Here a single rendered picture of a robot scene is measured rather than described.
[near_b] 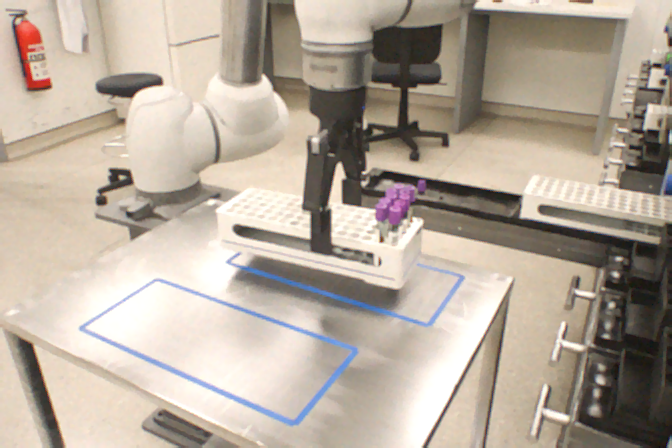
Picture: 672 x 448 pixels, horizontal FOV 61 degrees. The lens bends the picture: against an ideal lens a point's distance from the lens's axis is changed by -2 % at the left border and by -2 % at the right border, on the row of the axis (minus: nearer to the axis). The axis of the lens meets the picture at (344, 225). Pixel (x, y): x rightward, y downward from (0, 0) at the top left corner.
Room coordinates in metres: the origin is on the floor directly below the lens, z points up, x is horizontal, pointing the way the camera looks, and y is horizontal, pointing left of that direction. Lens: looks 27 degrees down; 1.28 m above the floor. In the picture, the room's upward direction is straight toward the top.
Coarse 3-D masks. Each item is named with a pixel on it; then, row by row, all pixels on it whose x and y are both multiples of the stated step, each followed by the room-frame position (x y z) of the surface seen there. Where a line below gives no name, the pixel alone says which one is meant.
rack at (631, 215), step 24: (528, 192) 0.96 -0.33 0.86; (552, 192) 0.96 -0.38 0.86; (576, 192) 0.96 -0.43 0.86; (600, 192) 0.96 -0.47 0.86; (624, 192) 0.96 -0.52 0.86; (528, 216) 0.95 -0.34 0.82; (552, 216) 0.97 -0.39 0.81; (576, 216) 0.97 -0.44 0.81; (600, 216) 0.97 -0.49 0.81; (624, 216) 0.87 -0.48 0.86; (648, 216) 0.86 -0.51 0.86; (648, 240) 0.85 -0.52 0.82
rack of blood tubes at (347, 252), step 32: (256, 192) 0.86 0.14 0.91; (224, 224) 0.77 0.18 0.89; (256, 224) 0.75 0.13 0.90; (288, 224) 0.74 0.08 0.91; (352, 224) 0.75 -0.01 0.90; (416, 224) 0.74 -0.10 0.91; (288, 256) 0.73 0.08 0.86; (320, 256) 0.71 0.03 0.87; (352, 256) 0.71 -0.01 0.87; (384, 256) 0.67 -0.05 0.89; (416, 256) 0.72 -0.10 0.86
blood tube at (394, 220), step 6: (390, 210) 0.67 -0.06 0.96; (396, 210) 0.67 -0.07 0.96; (390, 216) 0.67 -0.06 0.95; (396, 216) 0.67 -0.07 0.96; (390, 222) 0.67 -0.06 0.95; (396, 222) 0.67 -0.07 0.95; (390, 228) 0.67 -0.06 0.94; (396, 228) 0.67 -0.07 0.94; (390, 234) 0.67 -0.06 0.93; (396, 234) 0.67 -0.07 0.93; (390, 240) 0.67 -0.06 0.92; (396, 240) 0.67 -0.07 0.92
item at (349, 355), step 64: (128, 256) 0.80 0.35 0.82; (192, 256) 0.80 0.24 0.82; (256, 256) 0.80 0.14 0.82; (0, 320) 0.63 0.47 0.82; (64, 320) 0.63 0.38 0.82; (128, 320) 0.63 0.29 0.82; (192, 320) 0.63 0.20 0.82; (256, 320) 0.63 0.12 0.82; (320, 320) 0.63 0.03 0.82; (384, 320) 0.63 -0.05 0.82; (448, 320) 0.63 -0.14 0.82; (128, 384) 0.51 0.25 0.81; (192, 384) 0.51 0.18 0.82; (256, 384) 0.51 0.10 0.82; (320, 384) 0.51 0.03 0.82; (384, 384) 0.51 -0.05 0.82; (448, 384) 0.51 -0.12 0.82
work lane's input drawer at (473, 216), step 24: (384, 192) 1.07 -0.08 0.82; (432, 192) 1.10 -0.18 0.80; (456, 192) 1.10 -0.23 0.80; (480, 192) 1.09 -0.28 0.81; (504, 192) 1.07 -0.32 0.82; (432, 216) 1.01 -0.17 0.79; (456, 216) 0.99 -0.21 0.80; (480, 216) 0.98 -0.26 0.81; (504, 216) 0.96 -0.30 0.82; (480, 240) 0.97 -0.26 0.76; (504, 240) 0.95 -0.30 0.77; (528, 240) 0.93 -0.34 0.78; (552, 240) 0.91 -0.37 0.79; (576, 240) 0.89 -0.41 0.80; (600, 240) 0.88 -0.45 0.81; (624, 240) 0.86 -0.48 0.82; (600, 264) 0.87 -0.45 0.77
